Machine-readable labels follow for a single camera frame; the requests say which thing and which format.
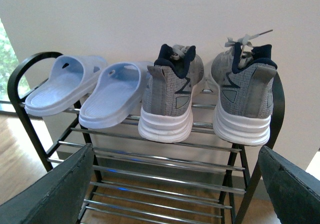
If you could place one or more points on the window with dark frame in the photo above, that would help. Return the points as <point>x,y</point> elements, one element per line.
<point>8,63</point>

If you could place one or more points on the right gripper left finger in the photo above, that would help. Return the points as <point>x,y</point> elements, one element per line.
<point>57,197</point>

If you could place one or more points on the black metal shoe rack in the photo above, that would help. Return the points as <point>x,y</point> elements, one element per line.
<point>193,181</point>

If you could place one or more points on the grey sneaker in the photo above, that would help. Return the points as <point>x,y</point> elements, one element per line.
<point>175,77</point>
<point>243,76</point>

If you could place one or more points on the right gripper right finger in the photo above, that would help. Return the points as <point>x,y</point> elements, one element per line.
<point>294,193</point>

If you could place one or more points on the white slipper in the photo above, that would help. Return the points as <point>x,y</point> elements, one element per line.
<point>119,89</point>
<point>70,79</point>

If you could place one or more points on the grey sneaker front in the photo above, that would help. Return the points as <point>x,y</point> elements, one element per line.
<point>175,77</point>

